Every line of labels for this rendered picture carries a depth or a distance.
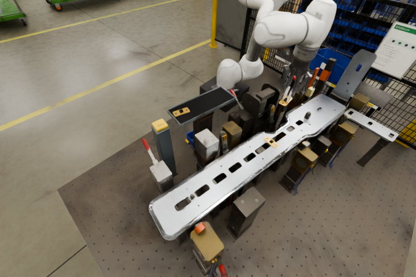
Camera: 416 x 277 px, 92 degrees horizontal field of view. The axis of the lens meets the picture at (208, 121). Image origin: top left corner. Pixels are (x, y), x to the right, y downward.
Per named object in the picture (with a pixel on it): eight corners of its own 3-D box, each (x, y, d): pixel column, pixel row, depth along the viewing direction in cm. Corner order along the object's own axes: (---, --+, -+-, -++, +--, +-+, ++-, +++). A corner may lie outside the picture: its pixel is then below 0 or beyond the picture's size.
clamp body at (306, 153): (293, 198, 122) (317, 166, 97) (277, 183, 128) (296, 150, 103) (299, 191, 125) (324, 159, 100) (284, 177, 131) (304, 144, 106)
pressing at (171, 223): (170, 251, 76) (169, 250, 74) (144, 203, 88) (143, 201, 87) (350, 109, 136) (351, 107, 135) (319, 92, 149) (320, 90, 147)
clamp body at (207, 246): (208, 285, 92) (212, 272, 66) (191, 256, 99) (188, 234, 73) (223, 271, 95) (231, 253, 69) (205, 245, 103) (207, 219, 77)
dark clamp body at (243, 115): (236, 160, 139) (244, 121, 112) (225, 149, 146) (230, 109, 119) (243, 154, 143) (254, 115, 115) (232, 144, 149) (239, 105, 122)
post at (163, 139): (167, 180, 127) (156, 135, 96) (161, 172, 131) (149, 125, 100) (177, 174, 130) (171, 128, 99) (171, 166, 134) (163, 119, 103)
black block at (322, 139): (311, 177, 132) (332, 149, 111) (298, 166, 137) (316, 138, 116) (316, 172, 134) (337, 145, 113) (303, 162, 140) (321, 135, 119)
